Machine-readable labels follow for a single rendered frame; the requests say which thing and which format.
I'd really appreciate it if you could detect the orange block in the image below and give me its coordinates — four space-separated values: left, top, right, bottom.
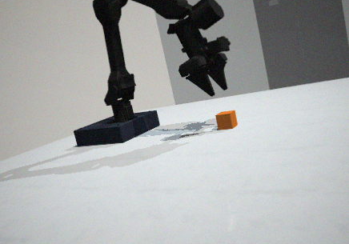
215 110 238 130

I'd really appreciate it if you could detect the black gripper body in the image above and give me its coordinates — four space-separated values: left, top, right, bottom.
179 34 228 78

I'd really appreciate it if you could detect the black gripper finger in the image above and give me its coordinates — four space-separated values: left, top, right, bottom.
207 61 227 90
186 65 215 97

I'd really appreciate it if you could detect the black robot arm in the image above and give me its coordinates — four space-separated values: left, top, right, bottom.
92 0 231 123

